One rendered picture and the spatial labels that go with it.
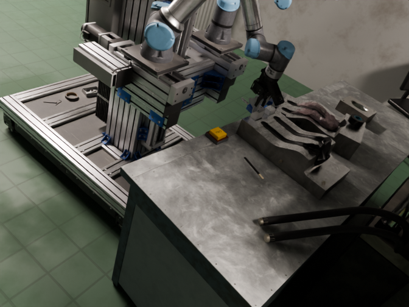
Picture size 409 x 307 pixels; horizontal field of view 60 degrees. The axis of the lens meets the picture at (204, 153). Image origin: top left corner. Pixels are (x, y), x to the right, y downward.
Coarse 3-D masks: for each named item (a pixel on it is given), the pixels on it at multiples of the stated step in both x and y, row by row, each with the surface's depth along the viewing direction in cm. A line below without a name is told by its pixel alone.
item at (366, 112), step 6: (348, 96) 227; (342, 102) 220; (348, 102) 220; (354, 102) 224; (360, 102) 225; (336, 108) 223; (342, 108) 221; (348, 108) 218; (354, 108) 216; (360, 108) 223; (366, 108) 221; (360, 114) 214; (366, 114) 214; (372, 114) 217; (366, 120) 213
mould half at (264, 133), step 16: (240, 128) 170; (256, 128) 164; (256, 144) 166; (272, 144) 160; (288, 144) 159; (320, 144) 160; (272, 160) 162; (288, 160) 156; (304, 160) 150; (336, 160) 168; (304, 176) 153; (320, 176) 154; (336, 176) 158; (320, 192) 150
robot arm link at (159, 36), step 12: (180, 0) 128; (192, 0) 127; (204, 0) 129; (168, 12) 131; (180, 12) 130; (192, 12) 131; (156, 24) 131; (168, 24) 131; (180, 24) 134; (144, 36) 135; (156, 36) 133; (168, 36) 133; (156, 48) 137; (168, 48) 137
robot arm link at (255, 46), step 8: (248, 40) 142; (256, 40) 141; (264, 40) 144; (248, 48) 141; (256, 48) 141; (264, 48) 141; (272, 48) 142; (248, 56) 144; (256, 56) 142; (264, 56) 142; (272, 56) 142
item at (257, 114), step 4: (244, 100) 172; (248, 104) 169; (248, 108) 170; (252, 108) 168; (260, 108) 168; (264, 108) 168; (252, 112) 168; (256, 112) 166; (260, 112) 166; (252, 116) 170; (256, 116) 168; (260, 116) 170
